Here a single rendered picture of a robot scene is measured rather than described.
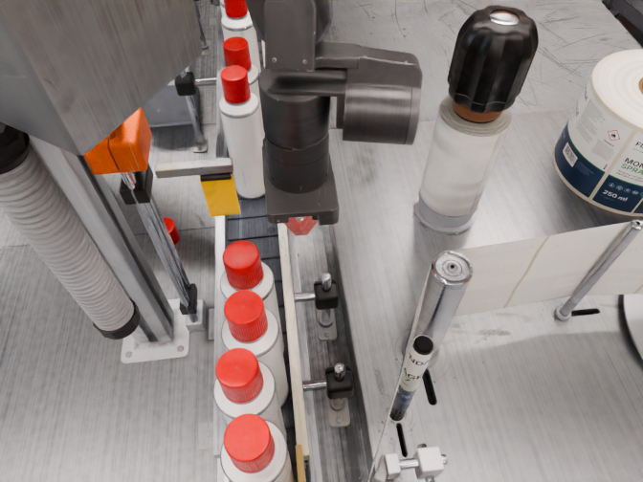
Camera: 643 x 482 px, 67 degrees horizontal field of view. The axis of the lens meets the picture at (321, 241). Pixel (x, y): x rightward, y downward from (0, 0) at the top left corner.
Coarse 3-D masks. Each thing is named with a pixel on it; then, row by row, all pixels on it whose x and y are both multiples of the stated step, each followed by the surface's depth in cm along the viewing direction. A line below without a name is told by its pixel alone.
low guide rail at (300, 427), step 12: (264, 48) 92; (264, 60) 90; (288, 252) 64; (288, 264) 63; (288, 276) 62; (288, 288) 61; (288, 300) 60; (288, 312) 59; (288, 324) 58; (288, 336) 57; (288, 348) 56; (300, 372) 55; (300, 384) 54; (300, 396) 53; (300, 408) 52; (300, 420) 51; (300, 432) 51; (300, 444) 50
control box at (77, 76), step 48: (0, 0) 16; (48, 0) 18; (96, 0) 19; (144, 0) 22; (192, 0) 25; (0, 48) 18; (48, 48) 18; (96, 48) 20; (144, 48) 23; (192, 48) 26; (0, 96) 21; (48, 96) 19; (96, 96) 21; (144, 96) 24; (96, 144) 22
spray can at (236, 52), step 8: (232, 40) 63; (240, 40) 63; (224, 48) 63; (232, 48) 62; (240, 48) 62; (248, 48) 63; (232, 56) 63; (240, 56) 63; (248, 56) 64; (232, 64) 64; (240, 64) 64; (248, 64) 64; (248, 72) 65; (256, 72) 66; (256, 80) 66; (256, 88) 67; (256, 96) 68; (264, 136) 74
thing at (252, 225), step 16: (240, 208) 73; (256, 208) 73; (240, 224) 71; (256, 224) 71; (272, 224) 71; (240, 240) 70; (256, 240) 70; (272, 240) 70; (272, 256) 68; (288, 352) 60; (288, 368) 58; (288, 384) 57; (288, 400) 56; (288, 416) 55; (288, 432) 54; (288, 448) 53
